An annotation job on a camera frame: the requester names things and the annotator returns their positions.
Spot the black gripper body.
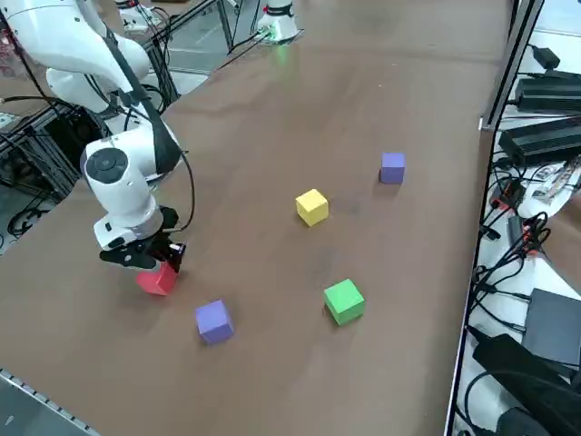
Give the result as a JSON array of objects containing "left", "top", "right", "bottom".
[{"left": 121, "top": 207, "right": 179, "bottom": 261}]

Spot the red foam cube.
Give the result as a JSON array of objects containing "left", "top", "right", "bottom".
[{"left": 135, "top": 262, "right": 178, "bottom": 297}]

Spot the purple foam cube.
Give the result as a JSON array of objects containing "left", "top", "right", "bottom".
[
  {"left": 379, "top": 152, "right": 406, "bottom": 184},
  {"left": 195, "top": 299, "right": 235, "bottom": 345}
]

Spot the yellow foam cube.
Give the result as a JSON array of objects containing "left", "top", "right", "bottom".
[{"left": 294, "top": 188, "right": 330, "bottom": 227}]

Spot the green foam cube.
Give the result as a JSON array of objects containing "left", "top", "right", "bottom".
[{"left": 323, "top": 278, "right": 366, "bottom": 327}]

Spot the black orange connector block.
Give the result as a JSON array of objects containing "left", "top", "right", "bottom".
[{"left": 492, "top": 179, "right": 527, "bottom": 211}]

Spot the large black power adapter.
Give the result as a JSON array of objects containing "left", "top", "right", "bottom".
[
  {"left": 497, "top": 115, "right": 581, "bottom": 167},
  {"left": 515, "top": 70, "right": 581, "bottom": 114}
]

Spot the grey flat box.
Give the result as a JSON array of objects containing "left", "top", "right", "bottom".
[{"left": 520, "top": 287, "right": 581, "bottom": 370}]

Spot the small black power adapter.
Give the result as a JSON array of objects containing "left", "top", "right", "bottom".
[{"left": 529, "top": 44, "right": 562, "bottom": 70}]

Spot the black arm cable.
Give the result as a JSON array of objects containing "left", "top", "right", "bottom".
[{"left": 102, "top": 26, "right": 197, "bottom": 237}]

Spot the black metal support frame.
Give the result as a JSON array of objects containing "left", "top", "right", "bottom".
[{"left": 0, "top": 97, "right": 110, "bottom": 203}]

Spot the aluminium side rail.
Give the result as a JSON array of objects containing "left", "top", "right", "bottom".
[{"left": 0, "top": 367, "right": 99, "bottom": 436}]

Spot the aluminium table edge rail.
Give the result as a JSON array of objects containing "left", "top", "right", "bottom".
[{"left": 444, "top": 120, "right": 498, "bottom": 436}]

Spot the aluminium frame post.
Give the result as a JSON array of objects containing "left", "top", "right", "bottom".
[{"left": 478, "top": 0, "right": 546, "bottom": 133}]

